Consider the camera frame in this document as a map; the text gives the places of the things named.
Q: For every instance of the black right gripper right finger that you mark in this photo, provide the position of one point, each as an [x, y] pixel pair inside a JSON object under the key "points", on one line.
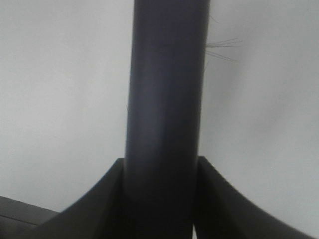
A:
{"points": [[239, 209]]}

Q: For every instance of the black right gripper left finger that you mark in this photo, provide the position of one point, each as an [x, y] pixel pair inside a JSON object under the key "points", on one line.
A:
{"points": [[96, 215]]}

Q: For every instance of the purple brush with black bristles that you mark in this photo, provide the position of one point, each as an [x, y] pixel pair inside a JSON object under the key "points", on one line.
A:
{"points": [[161, 197]]}

